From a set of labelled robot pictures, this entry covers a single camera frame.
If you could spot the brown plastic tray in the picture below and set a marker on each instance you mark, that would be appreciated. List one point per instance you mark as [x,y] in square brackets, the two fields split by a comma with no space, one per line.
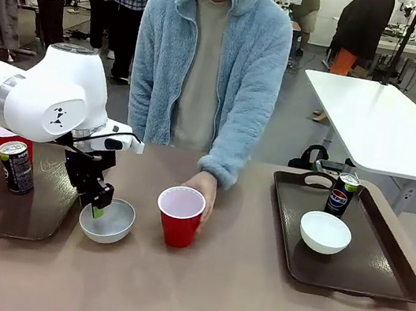
[373,263]
[34,214]

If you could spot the white bowl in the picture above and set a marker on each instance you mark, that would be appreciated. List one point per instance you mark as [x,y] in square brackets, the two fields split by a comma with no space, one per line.
[112,227]
[323,238]

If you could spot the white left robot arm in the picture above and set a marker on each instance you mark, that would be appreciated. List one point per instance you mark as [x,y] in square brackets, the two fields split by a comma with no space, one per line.
[42,96]

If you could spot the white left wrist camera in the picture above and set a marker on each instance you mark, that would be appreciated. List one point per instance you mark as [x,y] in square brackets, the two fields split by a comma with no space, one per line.
[137,146]

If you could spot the person's right forearm blue sleeve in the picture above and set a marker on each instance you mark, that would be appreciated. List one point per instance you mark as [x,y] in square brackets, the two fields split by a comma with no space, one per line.
[137,112]

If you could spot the person's left hand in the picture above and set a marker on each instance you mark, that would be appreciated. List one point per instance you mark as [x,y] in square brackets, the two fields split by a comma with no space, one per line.
[206,191]

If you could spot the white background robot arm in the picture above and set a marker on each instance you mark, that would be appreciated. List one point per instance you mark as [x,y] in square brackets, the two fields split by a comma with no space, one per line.
[407,5]

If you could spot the bystander black coat orange trousers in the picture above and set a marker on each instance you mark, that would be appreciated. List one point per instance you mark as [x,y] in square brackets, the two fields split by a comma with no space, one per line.
[365,30]

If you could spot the black Pepsi can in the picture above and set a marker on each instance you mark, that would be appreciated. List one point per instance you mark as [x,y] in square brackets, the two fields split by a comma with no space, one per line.
[19,172]
[339,199]

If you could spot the black bag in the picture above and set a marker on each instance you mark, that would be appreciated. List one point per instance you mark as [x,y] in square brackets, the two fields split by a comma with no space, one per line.
[303,161]

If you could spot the dark grey equipment case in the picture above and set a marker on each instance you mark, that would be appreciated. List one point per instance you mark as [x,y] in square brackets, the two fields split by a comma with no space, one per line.
[330,167]

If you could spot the person in blue fleece jacket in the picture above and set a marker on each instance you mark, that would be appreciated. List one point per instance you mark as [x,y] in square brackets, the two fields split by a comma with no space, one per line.
[160,56]

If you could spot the black tripod pole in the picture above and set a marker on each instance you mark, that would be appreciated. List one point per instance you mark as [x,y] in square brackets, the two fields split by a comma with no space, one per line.
[404,40]

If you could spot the bystander in olive jacket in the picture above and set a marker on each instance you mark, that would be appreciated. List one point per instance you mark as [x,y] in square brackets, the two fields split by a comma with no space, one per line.
[308,8]

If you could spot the person's left forearm blue sleeve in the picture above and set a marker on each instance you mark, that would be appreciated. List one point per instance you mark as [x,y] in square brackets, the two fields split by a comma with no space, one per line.
[231,159]

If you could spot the white table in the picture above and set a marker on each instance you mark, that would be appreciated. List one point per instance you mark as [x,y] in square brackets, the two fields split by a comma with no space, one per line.
[388,126]

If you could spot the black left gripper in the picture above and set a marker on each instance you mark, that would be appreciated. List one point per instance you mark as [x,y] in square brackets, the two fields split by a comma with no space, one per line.
[86,167]

